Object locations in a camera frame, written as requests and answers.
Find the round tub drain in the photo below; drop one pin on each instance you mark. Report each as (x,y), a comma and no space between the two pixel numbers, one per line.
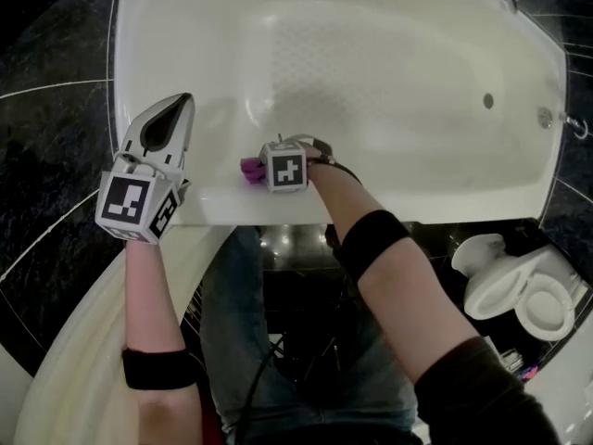
(488,100)

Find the white bathtub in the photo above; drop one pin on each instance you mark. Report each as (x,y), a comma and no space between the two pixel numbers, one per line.
(370,63)

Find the chrome tub spout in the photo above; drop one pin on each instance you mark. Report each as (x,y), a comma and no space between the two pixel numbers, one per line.
(576,125)

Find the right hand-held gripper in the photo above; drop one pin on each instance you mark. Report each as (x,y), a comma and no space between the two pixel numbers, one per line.
(287,169)

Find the person's dark right sleeve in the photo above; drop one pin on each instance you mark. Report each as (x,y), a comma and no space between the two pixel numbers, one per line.
(477,397)

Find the person's right forearm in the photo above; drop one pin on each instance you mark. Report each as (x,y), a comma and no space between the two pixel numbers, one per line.
(338,197)

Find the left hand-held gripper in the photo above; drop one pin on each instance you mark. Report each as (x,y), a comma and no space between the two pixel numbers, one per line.
(125,202)

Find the person's left forearm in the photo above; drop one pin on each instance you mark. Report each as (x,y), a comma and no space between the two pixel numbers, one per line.
(148,295)

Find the purple cleaning cloth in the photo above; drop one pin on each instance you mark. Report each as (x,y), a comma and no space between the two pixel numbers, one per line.
(251,172)

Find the chrome tub overflow plate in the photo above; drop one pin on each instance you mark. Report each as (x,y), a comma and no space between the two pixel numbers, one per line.
(545,117)

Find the white toilet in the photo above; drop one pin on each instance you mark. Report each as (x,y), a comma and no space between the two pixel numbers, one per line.
(500,285)

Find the person's legs in jeans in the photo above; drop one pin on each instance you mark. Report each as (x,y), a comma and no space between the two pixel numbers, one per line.
(236,318)

